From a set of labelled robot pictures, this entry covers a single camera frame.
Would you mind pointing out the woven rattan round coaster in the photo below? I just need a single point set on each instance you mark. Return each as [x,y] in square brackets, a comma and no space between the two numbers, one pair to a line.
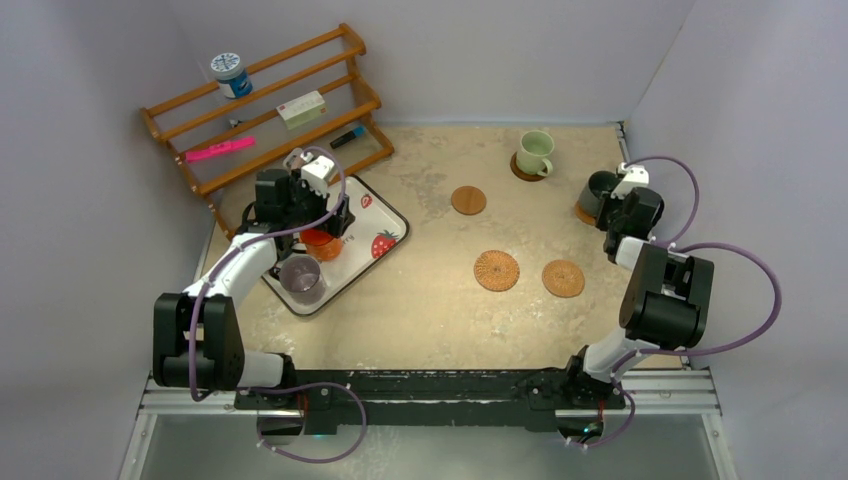
[496,271]

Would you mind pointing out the pink highlighter marker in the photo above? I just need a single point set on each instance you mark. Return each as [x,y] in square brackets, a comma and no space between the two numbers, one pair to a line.
[220,149]

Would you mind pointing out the black blue marker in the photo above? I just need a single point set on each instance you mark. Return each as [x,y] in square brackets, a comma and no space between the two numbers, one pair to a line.
[347,137]

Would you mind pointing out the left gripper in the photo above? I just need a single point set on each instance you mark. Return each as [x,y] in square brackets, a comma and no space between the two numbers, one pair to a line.
[335,223]

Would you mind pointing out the dark grooved wooden coaster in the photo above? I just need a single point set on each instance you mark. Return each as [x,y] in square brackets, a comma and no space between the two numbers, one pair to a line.
[523,175]

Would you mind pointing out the brown wooden round coaster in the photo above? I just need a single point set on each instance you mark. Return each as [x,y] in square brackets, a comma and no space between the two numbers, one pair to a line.
[583,216]

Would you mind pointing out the lilac purple mug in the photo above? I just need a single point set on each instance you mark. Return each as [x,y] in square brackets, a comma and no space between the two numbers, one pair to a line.
[301,279]

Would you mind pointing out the orange mug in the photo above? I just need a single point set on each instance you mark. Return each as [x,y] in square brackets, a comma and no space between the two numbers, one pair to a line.
[321,245]

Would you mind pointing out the plain round wooden coaster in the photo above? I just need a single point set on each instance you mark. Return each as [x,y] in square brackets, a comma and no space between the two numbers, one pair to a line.
[468,200]

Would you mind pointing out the dark green mug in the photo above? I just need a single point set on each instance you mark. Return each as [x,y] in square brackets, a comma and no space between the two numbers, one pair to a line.
[599,183]

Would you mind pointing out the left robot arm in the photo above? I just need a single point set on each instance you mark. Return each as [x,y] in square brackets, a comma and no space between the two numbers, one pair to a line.
[197,343]

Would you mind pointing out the wooden tiered shelf rack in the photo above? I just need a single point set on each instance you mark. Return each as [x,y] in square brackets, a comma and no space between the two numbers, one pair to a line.
[366,102]

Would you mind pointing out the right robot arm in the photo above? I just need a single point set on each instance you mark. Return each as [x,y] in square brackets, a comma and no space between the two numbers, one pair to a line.
[666,302]

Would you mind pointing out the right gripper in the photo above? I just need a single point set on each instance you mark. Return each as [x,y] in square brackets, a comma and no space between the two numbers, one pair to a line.
[609,199]

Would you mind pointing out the white strawberry metal tray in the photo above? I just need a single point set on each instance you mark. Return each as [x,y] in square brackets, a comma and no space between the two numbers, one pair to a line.
[378,228]

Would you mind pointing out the blue white lidded jar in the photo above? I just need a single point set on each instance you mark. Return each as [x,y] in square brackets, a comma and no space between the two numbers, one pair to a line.
[231,75]

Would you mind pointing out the white green small box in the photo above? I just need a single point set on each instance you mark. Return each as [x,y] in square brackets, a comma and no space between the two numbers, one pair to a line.
[302,110]

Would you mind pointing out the light green mug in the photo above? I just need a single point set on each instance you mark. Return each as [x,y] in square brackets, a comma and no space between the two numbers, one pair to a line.
[534,152]

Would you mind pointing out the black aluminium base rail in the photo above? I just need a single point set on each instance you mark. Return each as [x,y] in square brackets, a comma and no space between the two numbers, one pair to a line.
[538,400]

